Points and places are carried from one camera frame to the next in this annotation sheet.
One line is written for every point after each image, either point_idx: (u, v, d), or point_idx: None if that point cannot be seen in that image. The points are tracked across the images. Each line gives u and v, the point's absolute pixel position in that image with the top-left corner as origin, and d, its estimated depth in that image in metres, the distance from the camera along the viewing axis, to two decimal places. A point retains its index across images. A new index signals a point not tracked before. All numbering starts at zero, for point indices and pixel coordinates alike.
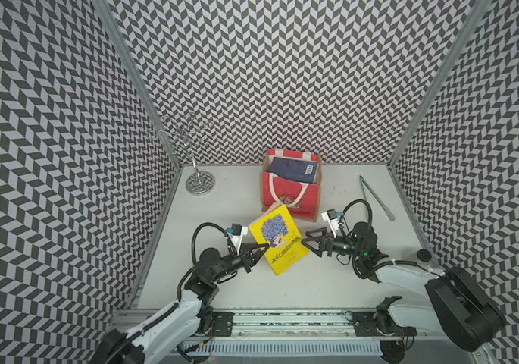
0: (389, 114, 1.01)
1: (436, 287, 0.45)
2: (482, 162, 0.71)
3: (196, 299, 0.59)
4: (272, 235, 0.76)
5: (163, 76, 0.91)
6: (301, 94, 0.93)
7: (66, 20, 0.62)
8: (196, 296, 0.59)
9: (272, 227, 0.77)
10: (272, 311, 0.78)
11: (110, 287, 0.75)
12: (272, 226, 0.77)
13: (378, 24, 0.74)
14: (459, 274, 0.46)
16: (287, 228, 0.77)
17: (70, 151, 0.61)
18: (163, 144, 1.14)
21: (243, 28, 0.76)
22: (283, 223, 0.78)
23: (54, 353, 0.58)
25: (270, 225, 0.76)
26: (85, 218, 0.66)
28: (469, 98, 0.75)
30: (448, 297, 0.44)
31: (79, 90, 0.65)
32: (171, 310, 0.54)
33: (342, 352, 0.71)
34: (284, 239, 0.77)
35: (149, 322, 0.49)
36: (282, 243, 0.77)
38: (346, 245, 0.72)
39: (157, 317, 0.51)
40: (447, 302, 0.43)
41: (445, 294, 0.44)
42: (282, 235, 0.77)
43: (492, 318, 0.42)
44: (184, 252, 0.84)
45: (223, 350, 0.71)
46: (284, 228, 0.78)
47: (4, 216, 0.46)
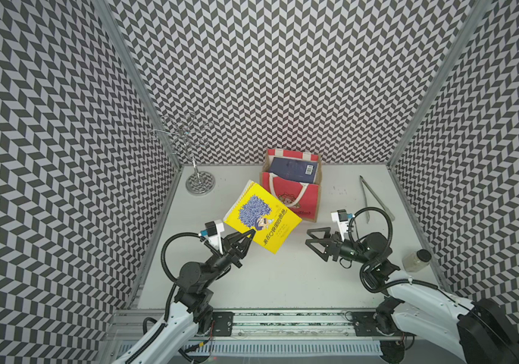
0: (389, 114, 1.01)
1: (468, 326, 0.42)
2: (482, 162, 0.71)
3: (186, 312, 0.57)
4: (254, 217, 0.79)
5: (163, 76, 0.91)
6: (301, 94, 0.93)
7: (66, 20, 0.62)
8: (186, 309, 0.57)
9: (250, 209, 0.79)
10: (271, 311, 0.78)
11: (110, 287, 0.75)
12: (252, 208, 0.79)
13: (378, 24, 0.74)
14: (488, 307, 0.44)
16: (265, 206, 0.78)
17: (70, 151, 0.61)
18: (163, 144, 1.14)
21: (243, 28, 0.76)
22: (260, 202, 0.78)
23: (54, 353, 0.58)
25: (248, 208, 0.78)
26: (85, 218, 0.66)
28: (469, 97, 0.75)
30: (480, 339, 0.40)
31: (79, 90, 0.65)
32: (158, 330, 0.52)
33: (342, 352, 0.71)
34: (266, 216, 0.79)
35: (135, 351, 0.48)
36: (266, 221, 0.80)
38: (354, 250, 0.66)
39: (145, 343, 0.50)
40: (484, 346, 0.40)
41: (479, 336, 0.41)
42: (265, 215, 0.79)
43: None
44: (183, 255, 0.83)
45: (223, 350, 0.71)
46: (261, 206, 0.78)
47: (4, 216, 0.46)
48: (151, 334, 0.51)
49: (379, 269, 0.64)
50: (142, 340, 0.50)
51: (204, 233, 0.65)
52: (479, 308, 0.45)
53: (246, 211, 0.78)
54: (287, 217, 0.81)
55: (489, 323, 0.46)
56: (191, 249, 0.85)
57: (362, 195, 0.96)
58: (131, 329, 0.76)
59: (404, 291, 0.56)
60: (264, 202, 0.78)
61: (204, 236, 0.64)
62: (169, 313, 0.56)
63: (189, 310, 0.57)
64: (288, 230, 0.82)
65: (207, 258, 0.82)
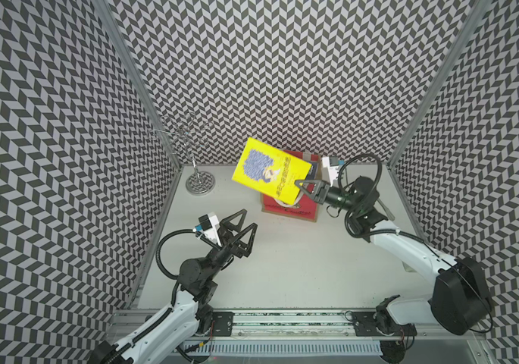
0: (389, 114, 1.01)
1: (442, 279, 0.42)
2: (482, 162, 0.71)
3: (192, 301, 0.57)
4: (259, 171, 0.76)
5: (163, 76, 0.91)
6: (301, 94, 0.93)
7: (66, 20, 0.62)
8: (192, 297, 0.58)
9: (253, 164, 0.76)
10: (271, 311, 0.78)
11: (110, 287, 0.75)
12: (254, 161, 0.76)
13: (378, 24, 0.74)
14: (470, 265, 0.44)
16: (269, 158, 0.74)
17: (70, 151, 0.61)
18: (163, 144, 1.14)
21: (243, 28, 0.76)
22: (263, 156, 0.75)
23: (54, 353, 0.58)
25: (250, 163, 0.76)
26: (85, 218, 0.66)
28: (469, 97, 0.75)
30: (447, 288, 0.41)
31: (79, 90, 0.65)
32: (164, 315, 0.52)
33: (342, 353, 0.71)
34: (273, 168, 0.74)
35: (141, 331, 0.48)
36: (273, 174, 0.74)
38: (341, 197, 0.65)
39: (150, 324, 0.50)
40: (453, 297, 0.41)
41: (454, 289, 0.41)
42: (270, 167, 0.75)
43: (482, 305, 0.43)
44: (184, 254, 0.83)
45: (223, 350, 0.71)
46: (266, 160, 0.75)
47: (4, 216, 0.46)
48: (156, 318, 0.51)
49: (367, 216, 0.62)
50: (146, 322, 0.50)
51: (198, 227, 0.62)
52: (461, 264, 0.44)
53: (249, 165, 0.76)
54: (294, 165, 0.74)
55: (464, 276, 0.46)
56: (192, 246, 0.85)
57: None
58: (130, 329, 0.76)
59: (389, 240, 0.55)
60: (265, 153, 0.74)
61: (199, 231, 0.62)
62: (175, 299, 0.56)
63: (195, 299, 0.58)
64: (300, 179, 0.68)
65: (207, 252, 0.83)
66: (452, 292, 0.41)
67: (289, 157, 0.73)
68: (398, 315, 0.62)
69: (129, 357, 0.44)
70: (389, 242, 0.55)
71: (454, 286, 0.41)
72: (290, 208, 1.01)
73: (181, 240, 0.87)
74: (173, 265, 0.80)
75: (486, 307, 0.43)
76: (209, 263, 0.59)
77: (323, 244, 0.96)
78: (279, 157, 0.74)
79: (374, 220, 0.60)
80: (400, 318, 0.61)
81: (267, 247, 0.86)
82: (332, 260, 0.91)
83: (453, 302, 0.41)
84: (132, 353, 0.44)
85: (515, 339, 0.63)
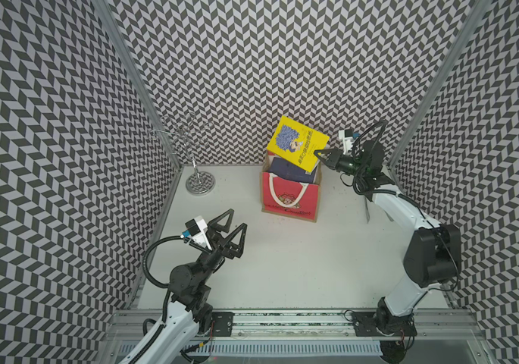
0: (389, 114, 1.01)
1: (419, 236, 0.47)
2: (482, 162, 0.71)
3: (185, 311, 0.56)
4: (288, 141, 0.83)
5: (163, 76, 0.91)
6: (301, 94, 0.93)
7: (66, 20, 0.62)
8: (184, 308, 0.56)
9: (283, 137, 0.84)
10: (271, 311, 0.78)
11: (110, 287, 0.75)
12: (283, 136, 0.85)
13: (378, 24, 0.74)
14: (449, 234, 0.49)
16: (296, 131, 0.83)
17: (70, 151, 0.61)
18: (163, 144, 1.14)
21: (243, 28, 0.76)
22: (291, 130, 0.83)
23: (54, 353, 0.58)
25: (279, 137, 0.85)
26: (85, 218, 0.66)
28: (469, 98, 0.75)
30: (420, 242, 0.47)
31: (79, 90, 0.65)
32: (157, 332, 0.51)
33: (342, 353, 0.71)
34: (299, 140, 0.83)
35: (135, 355, 0.47)
36: (299, 145, 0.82)
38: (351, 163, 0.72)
39: (143, 346, 0.49)
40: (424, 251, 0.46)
41: (429, 245, 0.46)
42: (296, 139, 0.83)
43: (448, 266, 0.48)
44: (182, 255, 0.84)
45: (223, 350, 0.71)
46: (294, 133, 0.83)
47: (4, 216, 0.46)
48: (150, 337, 0.50)
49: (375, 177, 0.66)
50: (140, 343, 0.49)
51: (186, 233, 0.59)
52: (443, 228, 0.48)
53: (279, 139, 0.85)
54: (315, 139, 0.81)
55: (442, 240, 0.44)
56: (182, 250, 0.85)
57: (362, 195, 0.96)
58: (129, 329, 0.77)
59: (386, 198, 0.60)
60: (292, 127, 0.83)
61: (188, 237, 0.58)
62: (166, 313, 0.54)
63: (187, 309, 0.56)
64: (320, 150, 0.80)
65: (197, 257, 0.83)
66: (425, 246, 0.46)
67: (311, 131, 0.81)
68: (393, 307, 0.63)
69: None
70: (386, 200, 0.60)
71: (429, 241, 0.46)
72: (290, 208, 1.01)
73: (178, 245, 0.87)
74: (160, 272, 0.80)
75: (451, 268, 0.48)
76: (201, 268, 0.57)
77: (323, 244, 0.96)
78: (302, 131, 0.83)
79: (381, 181, 0.64)
80: (396, 310, 0.62)
81: (267, 246, 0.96)
82: (332, 261, 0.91)
83: (423, 258, 0.47)
84: None
85: (516, 340, 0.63)
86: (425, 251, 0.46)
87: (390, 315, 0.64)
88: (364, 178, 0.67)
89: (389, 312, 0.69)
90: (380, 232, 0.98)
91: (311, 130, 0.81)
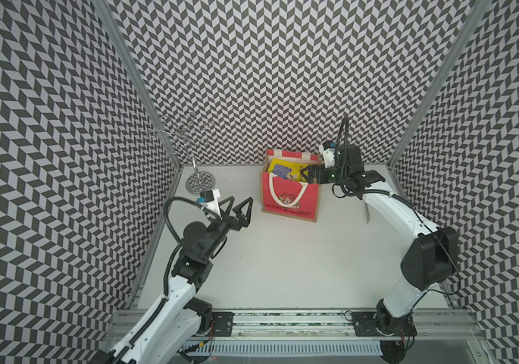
0: (389, 114, 1.01)
1: (423, 243, 0.45)
2: (482, 162, 0.71)
3: (188, 283, 0.53)
4: (283, 175, 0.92)
5: (163, 76, 0.91)
6: (301, 94, 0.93)
7: (66, 20, 0.62)
8: (186, 281, 0.53)
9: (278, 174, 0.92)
10: (272, 311, 0.78)
11: (110, 287, 0.75)
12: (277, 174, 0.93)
13: (378, 25, 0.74)
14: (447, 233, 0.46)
16: (289, 167, 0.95)
17: (70, 151, 0.61)
18: (163, 144, 1.14)
21: (243, 28, 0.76)
22: (283, 167, 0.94)
23: (54, 353, 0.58)
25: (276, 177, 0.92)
26: (85, 218, 0.66)
28: (469, 98, 0.75)
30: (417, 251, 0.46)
31: (79, 90, 0.65)
32: (159, 306, 0.48)
33: (342, 353, 0.71)
34: (293, 174, 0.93)
35: (138, 330, 0.45)
36: (294, 177, 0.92)
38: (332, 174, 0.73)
39: (147, 320, 0.46)
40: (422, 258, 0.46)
41: (429, 252, 0.44)
42: (291, 173, 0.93)
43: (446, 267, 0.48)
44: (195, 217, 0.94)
45: (223, 350, 0.71)
46: (287, 169, 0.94)
47: (4, 216, 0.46)
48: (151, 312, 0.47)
49: (364, 175, 0.62)
50: (142, 317, 0.47)
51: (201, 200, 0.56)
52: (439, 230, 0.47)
53: None
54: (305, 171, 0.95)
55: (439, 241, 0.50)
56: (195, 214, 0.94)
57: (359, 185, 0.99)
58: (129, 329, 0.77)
59: (379, 198, 0.57)
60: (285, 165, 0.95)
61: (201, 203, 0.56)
62: (167, 287, 0.52)
63: (189, 281, 0.54)
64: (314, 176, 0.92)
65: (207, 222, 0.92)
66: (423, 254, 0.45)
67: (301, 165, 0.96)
68: (394, 307, 0.63)
69: (130, 359, 0.41)
70: (377, 200, 0.58)
71: (429, 249, 0.44)
72: (290, 208, 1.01)
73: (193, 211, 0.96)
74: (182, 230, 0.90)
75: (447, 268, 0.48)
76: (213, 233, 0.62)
77: (323, 243, 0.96)
78: (294, 167, 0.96)
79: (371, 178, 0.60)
80: (398, 311, 0.62)
81: (266, 247, 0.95)
82: (332, 260, 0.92)
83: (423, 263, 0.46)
84: (134, 355, 0.41)
85: (516, 340, 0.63)
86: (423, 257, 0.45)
87: (391, 316, 0.64)
88: (351, 177, 0.64)
89: (388, 313, 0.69)
90: (381, 232, 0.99)
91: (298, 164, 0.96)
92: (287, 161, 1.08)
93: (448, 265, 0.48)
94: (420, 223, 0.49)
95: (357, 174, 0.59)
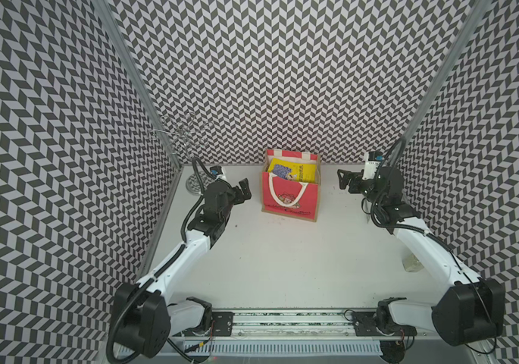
0: (389, 114, 1.01)
1: (460, 292, 0.40)
2: (482, 162, 0.71)
3: (203, 236, 0.55)
4: (282, 176, 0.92)
5: (163, 76, 0.91)
6: (301, 94, 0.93)
7: (66, 20, 0.62)
8: (202, 233, 0.56)
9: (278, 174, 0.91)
10: (272, 311, 0.78)
11: (110, 287, 0.75)
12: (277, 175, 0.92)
13: (378, 24, 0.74)
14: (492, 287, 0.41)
16: (289, 167, 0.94)
17: (70, 151, 0.61)
18: (163, 144, 1.14)
21: (243, 28, 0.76)
22: (284, 167, 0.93)
23: (54, 353, 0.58)
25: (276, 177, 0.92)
26: (85, 218, 0.66)
28: (469, 97, 0.75)
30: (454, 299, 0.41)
31: (79, 90, 0.65)
32: (179, 252, 0.50)
33: (342, 352, 0.71)
34: (293, 174, 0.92)
35: (160, 268, 0.46)
36: (294, 177, 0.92)
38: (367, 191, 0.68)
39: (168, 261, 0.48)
40: (461, 310, 0.39)
41: (467, 304, 0.39)
42: (290, 173, 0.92)
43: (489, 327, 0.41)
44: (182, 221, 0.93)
45: (223, 350, 0.71)
46: (287, 169, 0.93)
47: (4, 216, 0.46)
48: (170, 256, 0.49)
49: (396, 208, 0.59)
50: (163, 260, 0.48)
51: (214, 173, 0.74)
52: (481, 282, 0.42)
53: None
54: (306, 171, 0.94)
55: (481, 295, 0.44)
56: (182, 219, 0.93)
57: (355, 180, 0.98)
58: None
59: (413, 235, 0.52)
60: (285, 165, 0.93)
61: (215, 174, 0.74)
62: (186, 236, 0.54)
63: (204, 234, 0.56)
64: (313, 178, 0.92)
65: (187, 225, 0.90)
66: (463, 305, 0.39)
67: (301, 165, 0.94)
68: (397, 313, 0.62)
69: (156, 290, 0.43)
70: (412, 239, 0.53)
71: (467, 300, 0.39)
72: (290, 208, 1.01)
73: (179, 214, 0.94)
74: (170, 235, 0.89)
75: (490, 328, 0.41)
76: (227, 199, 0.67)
77: (322, 243, 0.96)
78: (295, 167, 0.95)
79: (404, 212, 0.57)
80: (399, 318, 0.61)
81: (266, 247, 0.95)
82: (332, 260, 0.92)
83: (460, 315, 0.40)
84: (158, 287, 0.43)
85: (516, 339, 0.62)
86: (462, 309, 0.39)
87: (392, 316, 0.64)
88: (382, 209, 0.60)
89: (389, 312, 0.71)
90: (380, 232, 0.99)
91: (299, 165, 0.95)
92: (287, 161, 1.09)
93: (492, 325, 0.41)
94: (458, 269, 0.44)
95: (390, 207, 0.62)
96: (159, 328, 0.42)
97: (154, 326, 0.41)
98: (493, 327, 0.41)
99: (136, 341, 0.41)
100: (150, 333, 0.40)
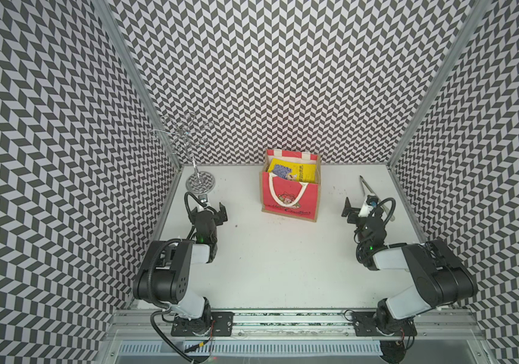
0: (389, 114, 1.01)
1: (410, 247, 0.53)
2: (482, 162, 0.71)
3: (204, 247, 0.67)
4: (283, 176, 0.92)
5: (163, 76, 0.91)
6: (301, 94, 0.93)
7: (66, 20, 0.62)
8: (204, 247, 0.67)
9: (278, 174, 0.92)
10: (272, 311, 0.78)
11: (110, 287, 0.75)
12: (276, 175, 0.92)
13: (378, 24, 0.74)
14: (437, 245, 0.51)
16: (289, 167, 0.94)
17: (70, 151, 0.61)
18: (163, 144, 1.14)
21: (243, 28, 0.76)
22: (285, 167, 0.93)
23: (54, 353, 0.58)
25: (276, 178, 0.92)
26: (85, 218, 0.66)
28: (469, 98, 0.75)
30: (411, 257, 0.50)
31: (79, 90, 0.65)
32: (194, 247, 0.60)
33: (342, 353, 0.71)
34: (293, 174, 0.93)
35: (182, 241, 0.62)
36: (295, 176, 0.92)
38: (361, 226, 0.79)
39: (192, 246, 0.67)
40: (420, 262, 0.48)
41: (418, 255, 0.50)
42: (291, 173, 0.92)
43: (461, 282, 0.45)
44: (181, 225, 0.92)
45: (223, 350, 0.71)
46: (288, 168, 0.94)
47: (4, 216, 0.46)
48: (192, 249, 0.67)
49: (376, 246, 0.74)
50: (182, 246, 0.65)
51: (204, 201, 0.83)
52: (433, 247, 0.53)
53: None
54: (305, 171, 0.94)
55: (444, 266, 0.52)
56: (179, 224, 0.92)
57: (355, 186, 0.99)
58: (141, 329, 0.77)
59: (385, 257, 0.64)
60: (285, 165, 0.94)
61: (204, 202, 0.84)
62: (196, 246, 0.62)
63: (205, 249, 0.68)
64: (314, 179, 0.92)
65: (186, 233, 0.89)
66: (414, 255, 0.50)
67: (301, 165, 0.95)
68: (397, 310, 0.62)
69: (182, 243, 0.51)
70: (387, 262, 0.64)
71: (417, 252, 0.50)
72: (290, 208, 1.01)
73: (179, 220, 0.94)
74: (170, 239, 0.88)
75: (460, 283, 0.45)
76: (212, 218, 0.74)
77: (322, 244, 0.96)
78: (295, 167, 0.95)
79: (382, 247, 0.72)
80: (398, 313, 0.62)
81: (267, 247, 0.86)
82: (332, 260, 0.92)
83: (420, 264, 0.48)
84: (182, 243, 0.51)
85: (516, 339, 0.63)
86: (420, 262, 0.48)
87: (391, 315, 0.64)
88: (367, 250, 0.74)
89: (389, 311, 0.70)
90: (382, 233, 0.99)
91: (301, 165, 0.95)
92: (287, 160, 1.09)
93: (461, 283, 0.45)
94: None
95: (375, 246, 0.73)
96: (182, 278, 0.48)
97: (177, 274, 0.47)
98: (464, 283, 0.45)
99: (164, 291, 0.45)
100: (175, 278, 0.46)
